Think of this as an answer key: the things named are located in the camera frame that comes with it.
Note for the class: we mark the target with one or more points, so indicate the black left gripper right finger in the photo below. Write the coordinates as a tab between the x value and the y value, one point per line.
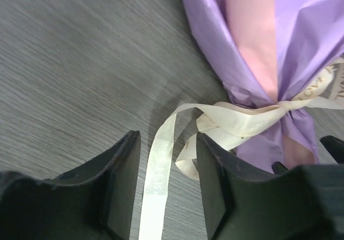
241	201

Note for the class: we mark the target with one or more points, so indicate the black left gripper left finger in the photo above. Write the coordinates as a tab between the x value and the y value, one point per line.
92	201

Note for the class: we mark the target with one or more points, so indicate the cream ribbon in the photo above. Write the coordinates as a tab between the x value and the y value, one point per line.
229	126

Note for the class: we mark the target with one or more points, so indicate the purple wrapping paper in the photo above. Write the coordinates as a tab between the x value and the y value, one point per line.
266	51

